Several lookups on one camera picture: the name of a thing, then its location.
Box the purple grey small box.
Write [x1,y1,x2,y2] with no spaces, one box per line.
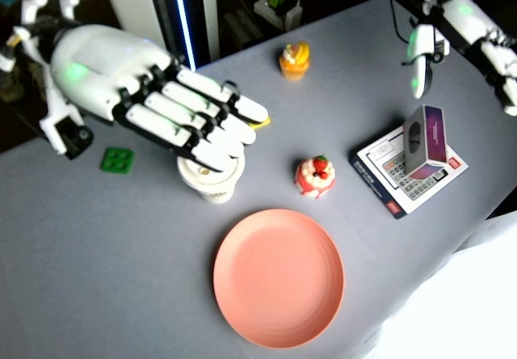
[402,104,448,180]

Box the white paper cup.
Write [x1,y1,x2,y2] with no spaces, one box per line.
[176,153,246,205]

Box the calculator box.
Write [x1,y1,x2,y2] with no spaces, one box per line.
[348,124,469,220]

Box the pink round plate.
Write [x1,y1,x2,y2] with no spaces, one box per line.
[212,208,345,350]

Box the orange toy cupcake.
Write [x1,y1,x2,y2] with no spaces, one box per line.
[278,41,311,82]

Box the grey power strip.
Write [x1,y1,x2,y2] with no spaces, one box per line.
[253,0,303,32]

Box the red strawberry toy cake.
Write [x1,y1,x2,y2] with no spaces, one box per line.
[293,154,336,199]

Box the white sheet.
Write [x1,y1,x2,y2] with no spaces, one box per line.
[363,213,517,359]

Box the white tower with blue light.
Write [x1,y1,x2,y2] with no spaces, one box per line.
[99,0,221,72]

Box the green four-hole block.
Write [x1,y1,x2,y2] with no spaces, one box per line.
[99,147,136,175]

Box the grey table cloth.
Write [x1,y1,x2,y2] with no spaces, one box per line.
[0,0,517,359]

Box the thin black cable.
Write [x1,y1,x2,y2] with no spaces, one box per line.
[389,0,415,67]

